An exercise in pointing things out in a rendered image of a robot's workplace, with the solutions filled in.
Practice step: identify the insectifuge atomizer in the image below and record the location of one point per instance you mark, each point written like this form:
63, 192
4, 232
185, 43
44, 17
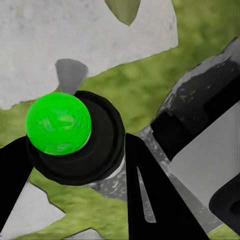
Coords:
75, 137

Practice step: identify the pot plant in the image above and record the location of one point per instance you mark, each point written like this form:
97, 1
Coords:
125, 10

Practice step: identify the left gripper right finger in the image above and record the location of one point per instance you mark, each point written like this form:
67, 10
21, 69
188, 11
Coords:
174, 219

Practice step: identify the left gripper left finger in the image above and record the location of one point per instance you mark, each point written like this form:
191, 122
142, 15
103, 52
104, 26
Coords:
15, 169

